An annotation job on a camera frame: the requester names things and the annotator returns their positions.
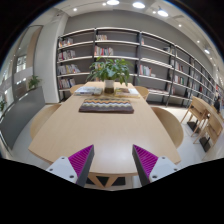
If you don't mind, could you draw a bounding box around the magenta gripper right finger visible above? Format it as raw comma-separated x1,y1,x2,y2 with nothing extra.
131,144,180,187

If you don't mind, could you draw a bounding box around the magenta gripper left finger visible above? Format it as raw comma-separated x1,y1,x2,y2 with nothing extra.
45,144,96,188

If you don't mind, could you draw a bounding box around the zigzag patterned folded towel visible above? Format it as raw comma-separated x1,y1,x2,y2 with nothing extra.
79,98,134,114

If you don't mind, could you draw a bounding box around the wooden chair right near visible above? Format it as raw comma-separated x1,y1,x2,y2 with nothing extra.
152,107,184,148

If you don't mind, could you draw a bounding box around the wooden chair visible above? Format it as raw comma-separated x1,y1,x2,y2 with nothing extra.
152,107,184,148
69,84,84,95
30,104,61,139
135,86,149,100

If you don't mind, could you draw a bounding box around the wooden chair left near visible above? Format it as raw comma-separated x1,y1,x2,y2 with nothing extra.
30,104,61,139

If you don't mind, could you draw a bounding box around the wooden chair far right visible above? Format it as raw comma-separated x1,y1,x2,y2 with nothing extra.
135,86,149,100

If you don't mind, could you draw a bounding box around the stack of books left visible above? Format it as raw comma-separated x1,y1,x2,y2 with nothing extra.
74,86,103,96

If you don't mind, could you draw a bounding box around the stack of books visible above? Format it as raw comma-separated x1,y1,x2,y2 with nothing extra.
114,88,140,98
74,86,103,96

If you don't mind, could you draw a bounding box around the wooden chair far left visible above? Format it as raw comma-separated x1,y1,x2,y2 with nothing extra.
69,84,84,95

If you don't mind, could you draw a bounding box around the wooden side desk right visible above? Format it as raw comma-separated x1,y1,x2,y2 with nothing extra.
185,96,223,152

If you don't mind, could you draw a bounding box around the stack of books right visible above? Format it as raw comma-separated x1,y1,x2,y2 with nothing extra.
114,88,140,98

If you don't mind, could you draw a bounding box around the grey partition counter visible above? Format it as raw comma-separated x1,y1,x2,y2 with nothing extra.
0,87,45,148

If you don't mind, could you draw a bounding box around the small plant on partition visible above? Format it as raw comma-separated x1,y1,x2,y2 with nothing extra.
28,75,41,90

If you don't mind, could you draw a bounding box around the large grey bookshelf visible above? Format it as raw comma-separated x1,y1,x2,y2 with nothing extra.
56,27,224,107

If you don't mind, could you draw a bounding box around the green potted plant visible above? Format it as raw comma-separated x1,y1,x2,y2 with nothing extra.
87,57,131,94

